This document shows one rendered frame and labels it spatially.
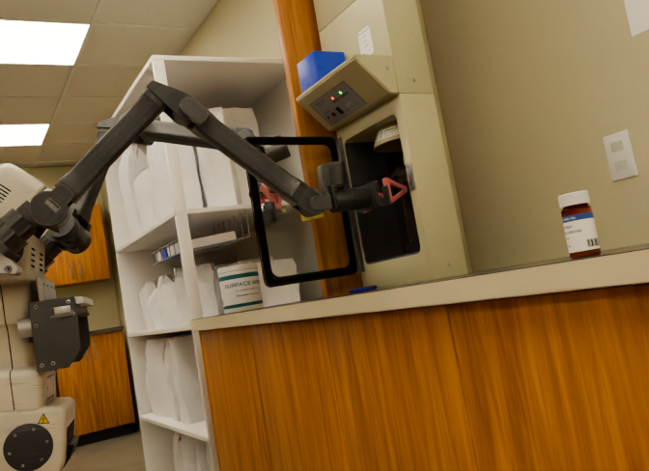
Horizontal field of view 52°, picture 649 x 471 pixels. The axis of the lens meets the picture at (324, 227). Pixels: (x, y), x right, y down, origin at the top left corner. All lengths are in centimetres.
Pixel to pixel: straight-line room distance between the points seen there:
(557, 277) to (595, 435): 23
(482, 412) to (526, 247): 90
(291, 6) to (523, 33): 68
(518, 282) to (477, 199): 112
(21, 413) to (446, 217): 110
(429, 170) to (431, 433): 68
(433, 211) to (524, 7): 66
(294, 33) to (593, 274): 136
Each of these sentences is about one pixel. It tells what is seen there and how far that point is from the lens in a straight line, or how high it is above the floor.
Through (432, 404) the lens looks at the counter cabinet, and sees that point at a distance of 128.
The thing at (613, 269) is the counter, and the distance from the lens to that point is 90.
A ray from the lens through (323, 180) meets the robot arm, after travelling 166.
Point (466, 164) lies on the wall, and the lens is 214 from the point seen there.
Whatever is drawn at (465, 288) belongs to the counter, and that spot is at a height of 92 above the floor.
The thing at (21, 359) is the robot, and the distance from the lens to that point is 173.
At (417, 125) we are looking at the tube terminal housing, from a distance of 170.
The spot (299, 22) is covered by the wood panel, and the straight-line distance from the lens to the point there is 208.
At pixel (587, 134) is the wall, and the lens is 184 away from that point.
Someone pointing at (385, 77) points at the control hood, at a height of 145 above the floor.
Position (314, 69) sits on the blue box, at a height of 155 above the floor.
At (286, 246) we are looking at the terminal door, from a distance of 175.
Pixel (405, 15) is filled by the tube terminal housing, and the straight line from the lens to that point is 180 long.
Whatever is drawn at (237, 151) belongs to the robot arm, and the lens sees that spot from 161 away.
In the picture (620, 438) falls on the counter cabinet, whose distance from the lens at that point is 100.
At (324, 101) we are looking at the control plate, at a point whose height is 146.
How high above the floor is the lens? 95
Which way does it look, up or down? 6 degrees up
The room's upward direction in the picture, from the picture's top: 10 degrees counter-clockwise
